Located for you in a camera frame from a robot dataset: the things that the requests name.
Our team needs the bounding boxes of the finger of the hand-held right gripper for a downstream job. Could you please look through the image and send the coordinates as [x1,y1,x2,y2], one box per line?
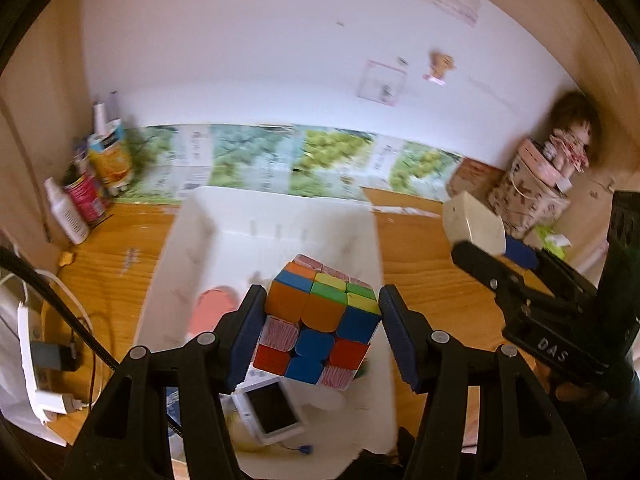
[451,240,538,328]
[505,236,598,311]

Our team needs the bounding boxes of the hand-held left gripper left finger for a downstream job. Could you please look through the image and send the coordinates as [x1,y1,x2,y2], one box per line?
[62,284,268,480]

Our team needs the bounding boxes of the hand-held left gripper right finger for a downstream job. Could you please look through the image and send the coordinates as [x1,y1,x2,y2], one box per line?
[378,284,588,480]

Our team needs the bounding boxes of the beige soap bar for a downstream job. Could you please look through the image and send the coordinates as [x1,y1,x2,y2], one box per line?
[442,191,507,257]

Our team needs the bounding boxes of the colourful puzzle cube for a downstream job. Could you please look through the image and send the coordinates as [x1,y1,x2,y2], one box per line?
[252,253,383,392]

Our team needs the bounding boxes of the white plastic storage tray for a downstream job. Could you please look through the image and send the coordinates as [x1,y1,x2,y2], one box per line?
[134,186,401,478]

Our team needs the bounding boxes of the green tissue pack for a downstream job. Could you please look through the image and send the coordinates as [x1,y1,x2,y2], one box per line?
[532,225,571,256]

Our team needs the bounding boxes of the beige patterned bag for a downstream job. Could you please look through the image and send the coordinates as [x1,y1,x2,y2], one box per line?
[487,170,571,241]

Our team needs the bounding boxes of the brown cardboard box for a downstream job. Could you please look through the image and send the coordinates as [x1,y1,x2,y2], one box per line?
[446,156,506,201]

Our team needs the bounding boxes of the grape print paper sheet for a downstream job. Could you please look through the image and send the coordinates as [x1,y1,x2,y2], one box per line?
[122,126,216,201]
[290,129,401,198]
[360,142,463,203]
[207,124,301,193]

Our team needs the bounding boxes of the brown-haired rag doll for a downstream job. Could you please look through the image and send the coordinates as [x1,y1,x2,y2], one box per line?
[547,91,601,173]

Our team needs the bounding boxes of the white usb charger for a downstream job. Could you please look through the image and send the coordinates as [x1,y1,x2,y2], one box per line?
[42,392,86,416]

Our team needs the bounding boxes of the pink can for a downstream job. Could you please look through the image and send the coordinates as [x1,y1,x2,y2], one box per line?
[62,170,108,223]

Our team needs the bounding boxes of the white spray bottle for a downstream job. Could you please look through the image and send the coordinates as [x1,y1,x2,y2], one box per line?
[44,177,91,246]

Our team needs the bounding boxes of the orange juice carton holder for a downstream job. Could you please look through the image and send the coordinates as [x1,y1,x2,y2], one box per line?
[87,120,133,191]

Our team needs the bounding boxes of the white power strip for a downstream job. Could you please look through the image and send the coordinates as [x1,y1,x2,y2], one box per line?
[15,300,66,421]

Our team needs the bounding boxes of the white power cable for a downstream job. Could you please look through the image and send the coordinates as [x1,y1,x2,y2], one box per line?
[0,270,93,341]

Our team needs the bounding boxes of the yellow cartoon wall sticker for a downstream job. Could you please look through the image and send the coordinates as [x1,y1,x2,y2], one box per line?
[422,50,458,87]

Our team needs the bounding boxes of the thick black cable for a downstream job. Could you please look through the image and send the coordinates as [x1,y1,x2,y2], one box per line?
[0,245,183,436]

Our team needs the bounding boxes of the pink framed wall sticker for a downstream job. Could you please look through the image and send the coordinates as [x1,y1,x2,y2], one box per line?
[356,59,408,107]

